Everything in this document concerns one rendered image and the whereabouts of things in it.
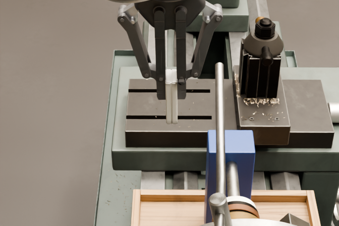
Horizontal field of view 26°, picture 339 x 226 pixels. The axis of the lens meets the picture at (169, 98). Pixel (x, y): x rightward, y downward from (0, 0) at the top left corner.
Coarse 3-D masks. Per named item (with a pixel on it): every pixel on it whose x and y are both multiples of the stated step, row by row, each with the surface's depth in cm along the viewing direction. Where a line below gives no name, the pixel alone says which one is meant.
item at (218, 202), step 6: (210, 198) 88; (216, 198) 88; (222, 198) 88; (210, 204) 88; (216, 204) 87; (222, 204) 87; (216, 210) 88; (222, 210) 88; (228, 210) 89; (228, 216) 89; (228, 222) 90
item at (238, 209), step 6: (228, 204) 115; (234, 204) 115; (240, 204) 115; (246, 204) 115; (234, 210) 114; (240, 210) 114; (246, 210) 114; (252, 210) 115; (234, 216) 112; (240, 216) 112; (246, 216) 112; (252, 216) 113; (258, 216) 115
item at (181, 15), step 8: (184, 8) 87; (176, 16) 86; (184, 16) 86; (176, 24) 87; (184, 24) 87; (176, 32) 88; (184, 32) 88; (176, 40) 89; (184, 40) 89; (176, 48) 90; (184, 48) 90; (184, 56) 91; (184, 64) 92; (184, 72) 92; (184, 80) 93
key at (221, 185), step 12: (216, 72) 103; (216, 84) 102; (216, 96) 101; (216, 108) 99; (216, 120) 98; (216, 132) 97; (216, 144) 96; (216, 156) 95; (216, 168) 94; (216, 180) 93; (216, 192) 91; (216, 216) 88
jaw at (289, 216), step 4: (284, 216) 102; (288, 216) 101; (292, 216) 102; (296, 216) 102; (280, 220) 103; (284, 220) 102; (288, 220) 101; (292, 220) 101; (296, 220) 101; (300, 220) 102; (304, 220) 103; (296, 224) 101; (300, 224) 101; (304, 224) 102; (308, 224) 103
